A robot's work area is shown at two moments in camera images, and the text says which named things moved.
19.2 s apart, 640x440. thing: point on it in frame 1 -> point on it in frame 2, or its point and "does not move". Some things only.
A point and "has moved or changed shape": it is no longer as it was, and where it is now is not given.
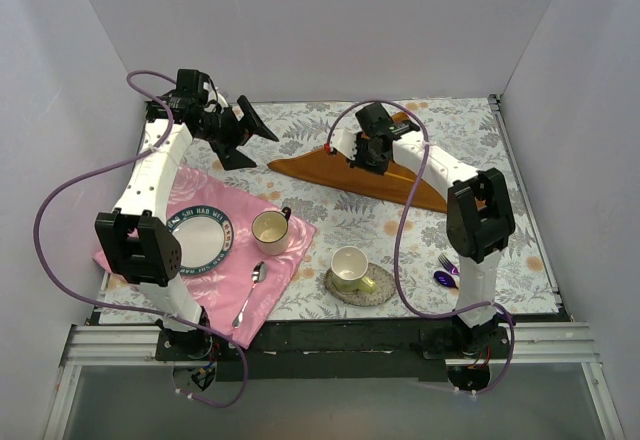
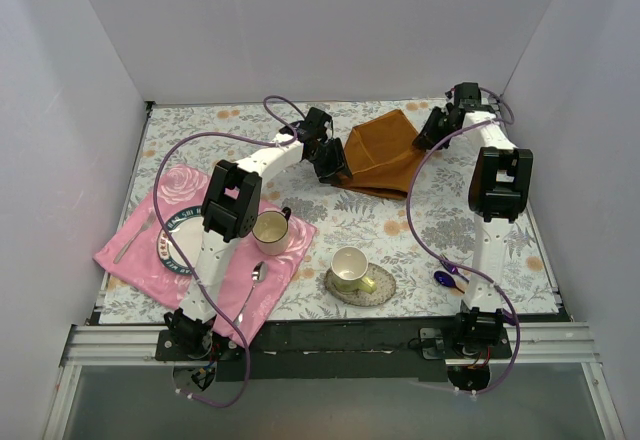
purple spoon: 444,278 does not move
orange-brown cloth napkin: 396,186 has moved or changed shape
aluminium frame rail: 534,346 does not move
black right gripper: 373,149 -> 430,129
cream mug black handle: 270,231 does not move
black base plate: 336,350 does not move
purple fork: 448,265 does not move
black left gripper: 232,127 -> 329,160
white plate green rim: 205,235 does not move
